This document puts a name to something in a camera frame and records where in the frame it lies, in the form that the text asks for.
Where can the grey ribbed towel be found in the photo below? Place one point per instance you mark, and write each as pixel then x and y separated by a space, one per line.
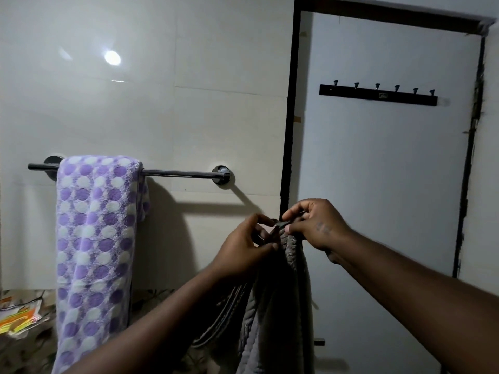
pixel 273 307

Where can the person's right forearm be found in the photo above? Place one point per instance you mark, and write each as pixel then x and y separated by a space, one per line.
pixel 429 299

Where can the person's left hand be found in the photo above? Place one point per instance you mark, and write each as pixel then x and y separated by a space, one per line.
pixel 241 253

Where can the chrome towel bar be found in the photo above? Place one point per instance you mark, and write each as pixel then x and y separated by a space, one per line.
pixel 179 173

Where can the orange yellow sachet packets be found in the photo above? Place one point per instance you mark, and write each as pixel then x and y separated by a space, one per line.
pixel 19 317

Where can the black hook rack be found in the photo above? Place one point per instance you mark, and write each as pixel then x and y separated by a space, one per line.
pixel 378 94

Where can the person's left forearm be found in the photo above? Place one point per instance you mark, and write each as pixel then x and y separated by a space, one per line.
pixel 156 327

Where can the white door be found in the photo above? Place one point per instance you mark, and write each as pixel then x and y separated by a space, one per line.
pixel 390 171
pixel 288 132

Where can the person's right hand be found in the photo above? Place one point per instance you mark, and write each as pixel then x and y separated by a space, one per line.
pixel 319 225

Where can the purple dotted towel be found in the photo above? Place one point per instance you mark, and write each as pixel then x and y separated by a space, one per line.
pixel 97 249

